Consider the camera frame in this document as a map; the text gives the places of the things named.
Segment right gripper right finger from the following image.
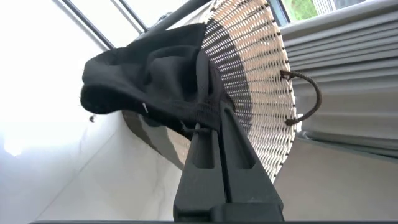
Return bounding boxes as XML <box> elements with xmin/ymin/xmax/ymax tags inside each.
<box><xmin>213</xmin><ymin>101</ymin><xmax>284</xmax><ymax>222</ymax></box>

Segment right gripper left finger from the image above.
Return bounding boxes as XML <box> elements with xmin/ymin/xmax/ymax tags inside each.
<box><xmin>173</xmin><ymin>123</ymin><xmax>227</xmax><ymax>222</ymax></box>

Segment black garment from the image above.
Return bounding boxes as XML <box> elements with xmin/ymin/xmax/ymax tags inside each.
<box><xmin>79</xmin><ymin>22</ymin><xmax>236</xmax><ymax>134</ymax></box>

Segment white laundry basket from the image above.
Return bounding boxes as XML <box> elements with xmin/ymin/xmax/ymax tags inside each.
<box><xmin>121</xmin><ymin>0</ymin><xmax>323</xmax><ymax>184</ymax></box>

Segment black clothes rack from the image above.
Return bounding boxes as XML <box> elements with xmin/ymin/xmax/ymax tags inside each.
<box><xmin>60</xmin><ymin>0</ymin><xmax>213</xmax><ymax>50</ymax></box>

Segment beige curtain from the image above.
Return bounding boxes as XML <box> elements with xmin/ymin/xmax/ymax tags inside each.
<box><xmin>279</xmin><ymin>0</ymin><xmax>398</xmax><ymax>159</ymax></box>

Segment window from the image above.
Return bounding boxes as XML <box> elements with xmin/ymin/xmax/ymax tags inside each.
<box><xmin>267</xmin><ymin>0</ymin><xmax>368</xmax><ymax>27</ymax></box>

